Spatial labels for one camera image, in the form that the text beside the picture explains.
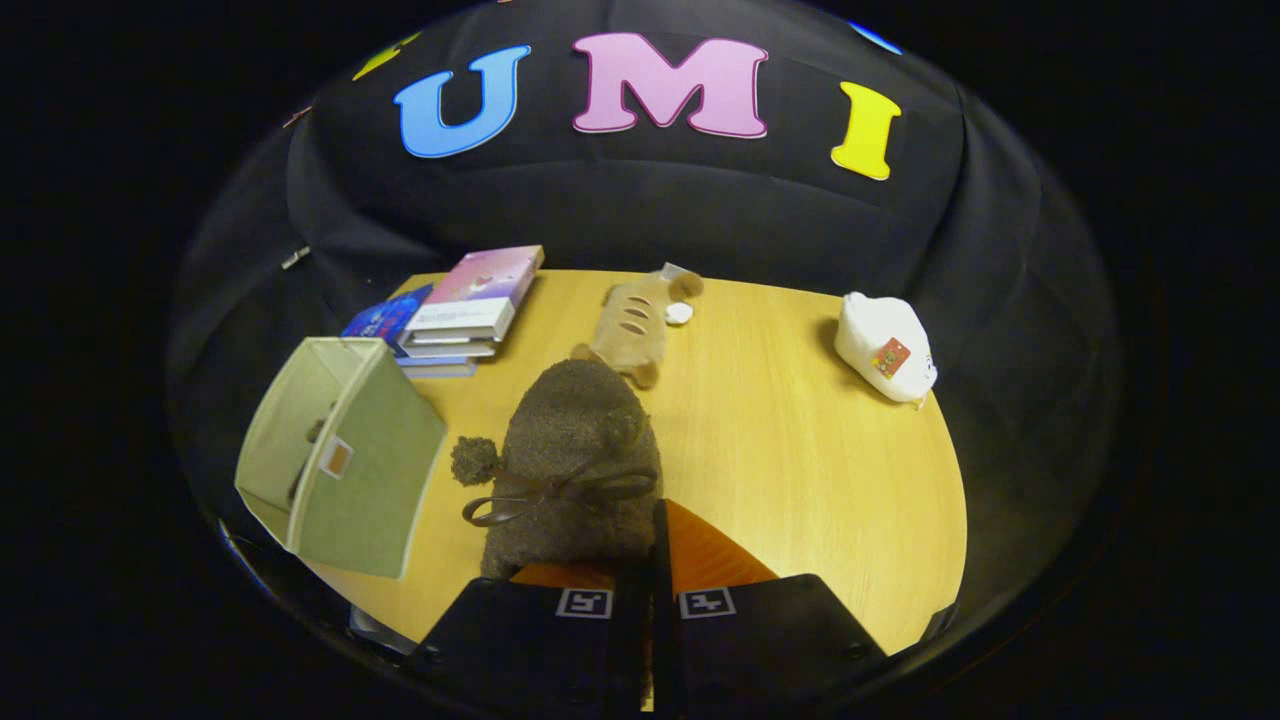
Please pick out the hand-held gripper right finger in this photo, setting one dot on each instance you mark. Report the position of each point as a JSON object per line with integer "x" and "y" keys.
{"x": 662, "y": 600}

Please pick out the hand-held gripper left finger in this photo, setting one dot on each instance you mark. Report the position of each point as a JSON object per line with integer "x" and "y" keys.
{"x": 632, "y": 650}

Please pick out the green fabric storage box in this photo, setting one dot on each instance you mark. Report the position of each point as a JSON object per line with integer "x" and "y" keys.
{"x": 370, "y": 480}

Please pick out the tan plush toy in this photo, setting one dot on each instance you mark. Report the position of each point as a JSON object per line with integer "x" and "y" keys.
{"x": 635, "y": 325}

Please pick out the grey book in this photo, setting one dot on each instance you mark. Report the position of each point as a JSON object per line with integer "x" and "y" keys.
{"x": 450, "y": 348}

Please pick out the white plush toy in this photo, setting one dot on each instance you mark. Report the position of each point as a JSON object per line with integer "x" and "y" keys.
{"x": 875, "y": 330}

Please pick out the pink book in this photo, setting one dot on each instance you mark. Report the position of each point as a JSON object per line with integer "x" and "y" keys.
{"x": 485, "y": 275}

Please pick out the black backdrop cloth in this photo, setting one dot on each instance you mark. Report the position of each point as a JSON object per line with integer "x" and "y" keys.
{"x": 700, "y": 210}

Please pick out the blue book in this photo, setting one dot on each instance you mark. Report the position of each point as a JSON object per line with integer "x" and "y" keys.
{"x": 385, "y": 315}

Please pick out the white clip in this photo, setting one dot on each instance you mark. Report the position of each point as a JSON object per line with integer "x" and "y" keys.
{"x": 295, "y": 258}

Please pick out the pink clothespin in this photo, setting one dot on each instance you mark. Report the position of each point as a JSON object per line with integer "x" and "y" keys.
{"x": 297, "y": 117}

